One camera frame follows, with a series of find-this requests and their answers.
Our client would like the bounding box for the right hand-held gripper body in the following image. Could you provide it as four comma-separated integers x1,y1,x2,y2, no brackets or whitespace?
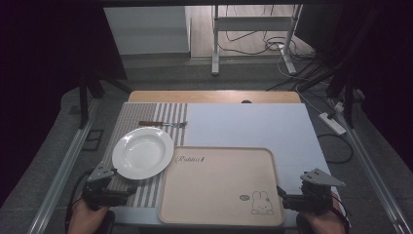
299,167,347,215

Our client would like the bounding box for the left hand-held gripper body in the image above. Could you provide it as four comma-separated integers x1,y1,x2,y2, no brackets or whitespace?
82,162,118,212

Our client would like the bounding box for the white plate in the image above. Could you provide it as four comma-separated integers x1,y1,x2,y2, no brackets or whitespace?
111,126,175,180

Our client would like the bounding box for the person's right hand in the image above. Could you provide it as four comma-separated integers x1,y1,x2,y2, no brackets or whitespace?
303,192,348,234

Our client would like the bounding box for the person's left hand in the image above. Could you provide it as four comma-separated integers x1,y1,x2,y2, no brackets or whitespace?
66,198,110,234

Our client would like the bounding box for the beige tray with rabbit print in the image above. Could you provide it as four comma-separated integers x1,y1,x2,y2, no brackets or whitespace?
157,145,286,228

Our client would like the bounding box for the white power strip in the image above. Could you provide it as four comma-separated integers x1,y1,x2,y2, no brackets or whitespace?
318,111,348,137

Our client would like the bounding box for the pale blue board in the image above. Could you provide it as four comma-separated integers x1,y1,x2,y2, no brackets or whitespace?
111,102,333,227

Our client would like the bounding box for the grey striped placemat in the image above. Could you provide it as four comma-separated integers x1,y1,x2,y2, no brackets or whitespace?
101,101,189,209

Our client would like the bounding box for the black metal stand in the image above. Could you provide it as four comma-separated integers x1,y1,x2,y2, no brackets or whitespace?
78,69,132,130
324,61,358,130

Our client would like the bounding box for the wooden table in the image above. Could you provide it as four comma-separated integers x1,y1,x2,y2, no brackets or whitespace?
128,90,302,105

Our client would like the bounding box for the white cabinet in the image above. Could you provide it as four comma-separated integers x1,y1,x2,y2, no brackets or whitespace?
103,6,192,56

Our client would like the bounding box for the aluminium rail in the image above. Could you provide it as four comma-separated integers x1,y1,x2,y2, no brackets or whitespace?
26,98,100,234
326,97,413,234

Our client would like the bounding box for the black floor cable loop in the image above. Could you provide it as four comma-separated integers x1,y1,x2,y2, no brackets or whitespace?
316,133,355,165

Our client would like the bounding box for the fork with wooden handle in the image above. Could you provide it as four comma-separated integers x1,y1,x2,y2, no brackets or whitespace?
137,120,189,129

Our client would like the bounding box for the white power cable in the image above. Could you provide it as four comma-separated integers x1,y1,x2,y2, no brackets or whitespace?
276,45,327,115

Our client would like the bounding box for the bundle of floor cables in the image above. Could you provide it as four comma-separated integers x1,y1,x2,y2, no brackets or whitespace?
216,4,318,62

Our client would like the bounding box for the white metal desk frame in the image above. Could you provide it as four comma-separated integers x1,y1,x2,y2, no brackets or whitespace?
210,4,304,77

